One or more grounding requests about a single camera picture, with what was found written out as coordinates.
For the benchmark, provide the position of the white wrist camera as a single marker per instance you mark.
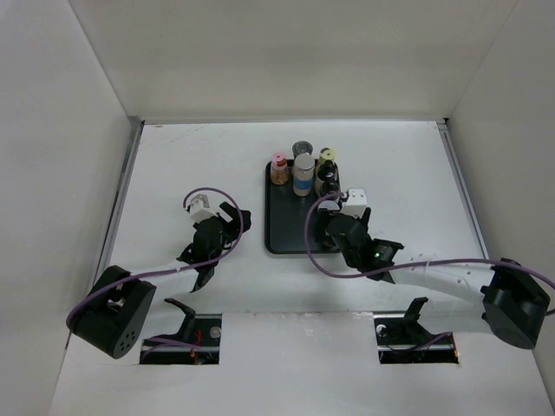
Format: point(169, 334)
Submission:
point(354, 202)
point(199, 208)

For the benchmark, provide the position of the pink cap spice bottle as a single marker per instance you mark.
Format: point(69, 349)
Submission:
point(279, 172)

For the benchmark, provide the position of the silver lid blue label jar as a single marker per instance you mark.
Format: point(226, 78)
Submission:
point(303, 173)

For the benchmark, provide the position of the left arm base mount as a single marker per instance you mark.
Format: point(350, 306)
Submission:
point(195, 343)

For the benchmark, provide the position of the black plastic tray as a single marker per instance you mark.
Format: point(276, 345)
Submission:
point(284, 216)

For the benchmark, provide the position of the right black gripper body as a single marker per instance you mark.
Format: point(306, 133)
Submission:
point(365, 218)

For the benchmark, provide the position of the black knob cap bottle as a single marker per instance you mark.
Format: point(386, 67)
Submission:
point(330, 187)

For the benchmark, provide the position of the black cap spice bottle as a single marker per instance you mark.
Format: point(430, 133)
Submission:
point(327, 171)

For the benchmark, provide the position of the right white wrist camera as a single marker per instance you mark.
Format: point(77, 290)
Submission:
point(354, 202)

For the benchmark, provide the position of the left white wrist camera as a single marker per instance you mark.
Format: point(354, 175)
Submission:
point(199, 208)

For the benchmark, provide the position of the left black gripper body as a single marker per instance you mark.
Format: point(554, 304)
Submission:
point(231, 230)

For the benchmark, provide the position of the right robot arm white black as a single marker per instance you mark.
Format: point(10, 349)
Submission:
point(500, 297)

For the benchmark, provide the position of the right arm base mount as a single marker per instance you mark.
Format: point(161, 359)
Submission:
point(401, 339)

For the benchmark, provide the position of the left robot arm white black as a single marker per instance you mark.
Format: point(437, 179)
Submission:
point(112, 315)

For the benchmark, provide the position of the yellow cap spice bottle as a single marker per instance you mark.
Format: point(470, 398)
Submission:
point(327, 154)

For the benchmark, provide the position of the tall dark pepper grinder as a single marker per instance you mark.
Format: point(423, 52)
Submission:
point(330, 246)

